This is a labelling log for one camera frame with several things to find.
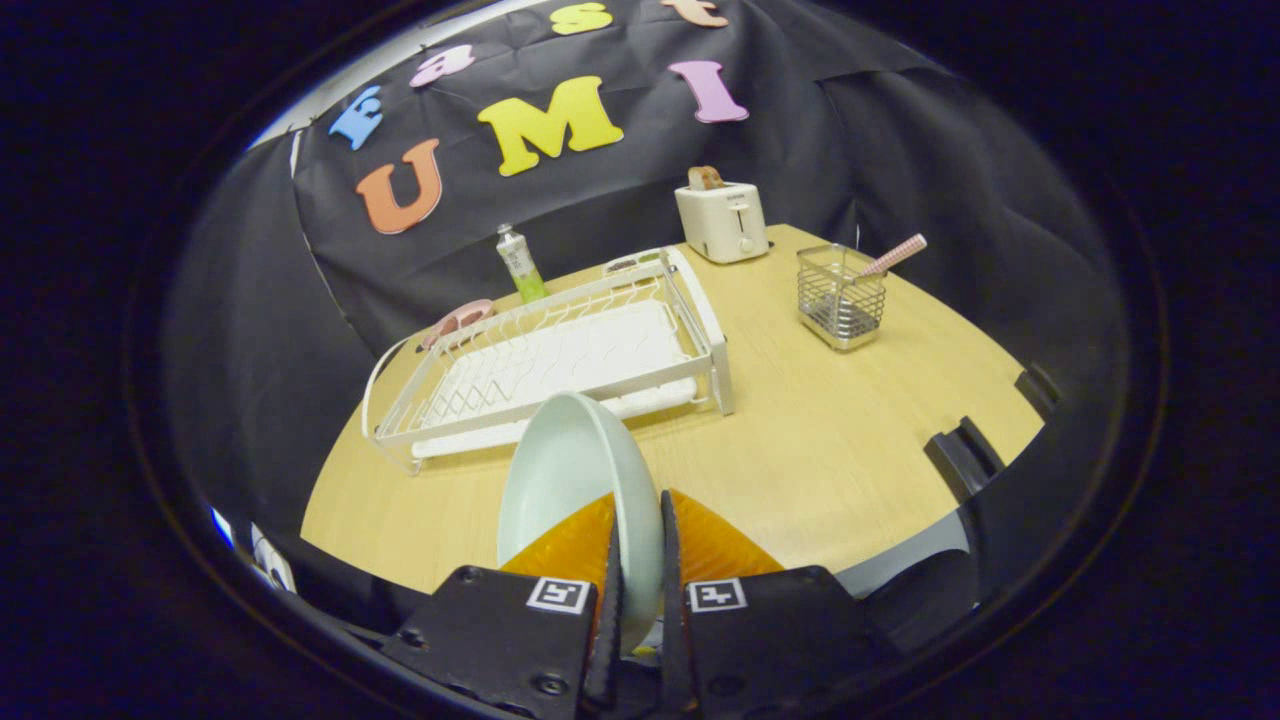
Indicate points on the black backdrop cloth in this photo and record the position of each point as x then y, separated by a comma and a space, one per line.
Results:
950, 170

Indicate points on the pale green plate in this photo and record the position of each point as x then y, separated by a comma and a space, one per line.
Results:
570, 470

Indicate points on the small white tray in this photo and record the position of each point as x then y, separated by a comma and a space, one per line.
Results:
625, 264

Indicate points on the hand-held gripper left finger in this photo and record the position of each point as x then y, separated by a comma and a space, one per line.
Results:
500, 640

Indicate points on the pink plate with food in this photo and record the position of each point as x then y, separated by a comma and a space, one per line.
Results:
460, 318

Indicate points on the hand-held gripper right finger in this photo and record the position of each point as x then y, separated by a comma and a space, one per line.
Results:
780, 640

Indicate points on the brown toast slice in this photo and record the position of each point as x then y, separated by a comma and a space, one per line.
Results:
706, 177

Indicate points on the white toaster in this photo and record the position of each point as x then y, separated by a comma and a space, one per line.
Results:
722, 222

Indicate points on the clear bottle with green liquid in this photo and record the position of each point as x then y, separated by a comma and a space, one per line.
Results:
520, 265

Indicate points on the white dish rack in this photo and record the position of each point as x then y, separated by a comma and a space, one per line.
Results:
560, 360

